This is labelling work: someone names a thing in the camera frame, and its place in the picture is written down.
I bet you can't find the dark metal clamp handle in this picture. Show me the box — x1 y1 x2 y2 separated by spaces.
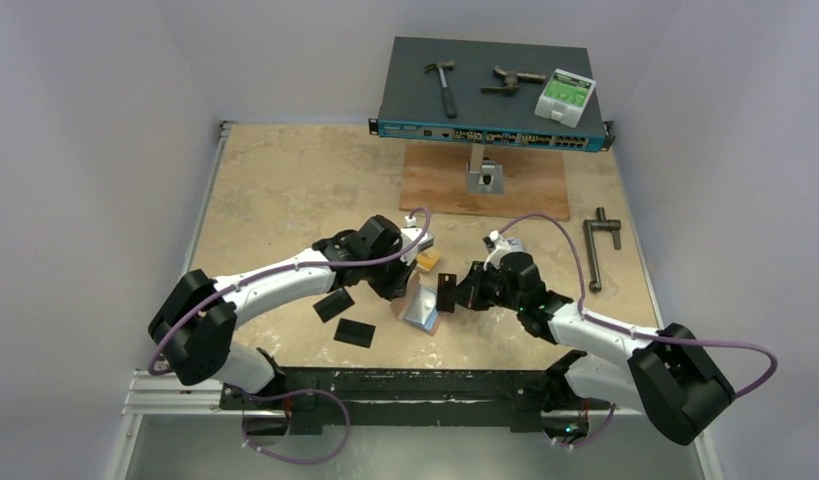
583 206 623 293

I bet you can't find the black VIP card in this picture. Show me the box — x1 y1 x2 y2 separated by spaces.
436 273 457 314

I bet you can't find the rusty metal tool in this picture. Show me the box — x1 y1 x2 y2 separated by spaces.
480 65 547 95

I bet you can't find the blue grey network switch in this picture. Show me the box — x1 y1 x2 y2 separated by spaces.
368 37 615 152

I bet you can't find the metal stand bracket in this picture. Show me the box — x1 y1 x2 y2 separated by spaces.
466 143 505 195

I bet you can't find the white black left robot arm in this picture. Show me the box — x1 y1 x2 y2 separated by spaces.
147 209 434 409

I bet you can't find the single black card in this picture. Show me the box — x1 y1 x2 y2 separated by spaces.
333 318 376 349
313 288 355 323

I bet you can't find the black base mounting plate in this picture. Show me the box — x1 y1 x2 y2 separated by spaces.
220 367 610 435

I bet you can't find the small claw hammer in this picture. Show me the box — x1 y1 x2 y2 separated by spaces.
424 61 458 119

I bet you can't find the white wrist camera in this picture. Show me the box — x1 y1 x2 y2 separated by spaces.
483 230 524 270
400 214 435 263

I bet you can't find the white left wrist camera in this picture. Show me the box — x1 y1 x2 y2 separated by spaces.
400 214 435 263

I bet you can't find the brown wooden board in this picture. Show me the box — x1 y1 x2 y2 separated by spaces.
399 142 571 221

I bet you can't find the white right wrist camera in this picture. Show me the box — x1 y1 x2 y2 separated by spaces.
483 230 524 270

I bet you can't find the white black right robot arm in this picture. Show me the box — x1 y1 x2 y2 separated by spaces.
448 252 737 445

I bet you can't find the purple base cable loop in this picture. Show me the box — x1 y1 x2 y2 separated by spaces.
240 385 353 465

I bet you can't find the white green electronic box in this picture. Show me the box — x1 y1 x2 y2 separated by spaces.
534 69 596 128

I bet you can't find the pink leather card holder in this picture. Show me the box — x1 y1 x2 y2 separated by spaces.
390 285 439 335

